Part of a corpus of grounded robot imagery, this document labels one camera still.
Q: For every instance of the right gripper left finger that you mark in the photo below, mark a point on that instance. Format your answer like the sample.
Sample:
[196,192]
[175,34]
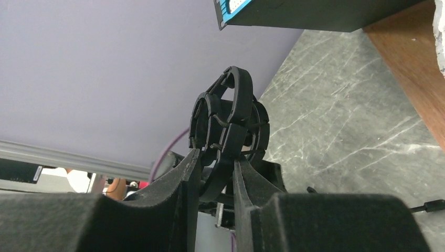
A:
[159,217]

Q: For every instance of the brown wooden board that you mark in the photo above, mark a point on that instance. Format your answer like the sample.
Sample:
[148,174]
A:
[406,43]

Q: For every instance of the black tripod shock mount stand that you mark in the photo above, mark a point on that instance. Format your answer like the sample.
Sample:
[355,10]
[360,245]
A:
[228,124]

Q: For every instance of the white silver bracket fixture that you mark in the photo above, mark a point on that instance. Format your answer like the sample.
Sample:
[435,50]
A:
[438,32]

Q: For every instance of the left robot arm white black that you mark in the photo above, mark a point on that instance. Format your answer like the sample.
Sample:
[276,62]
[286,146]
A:
[171,160]

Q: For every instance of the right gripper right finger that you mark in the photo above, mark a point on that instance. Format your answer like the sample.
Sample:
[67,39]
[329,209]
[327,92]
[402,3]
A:
[268,219]

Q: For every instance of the blue network switch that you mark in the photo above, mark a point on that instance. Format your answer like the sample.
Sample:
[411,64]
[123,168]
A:
[325,15]

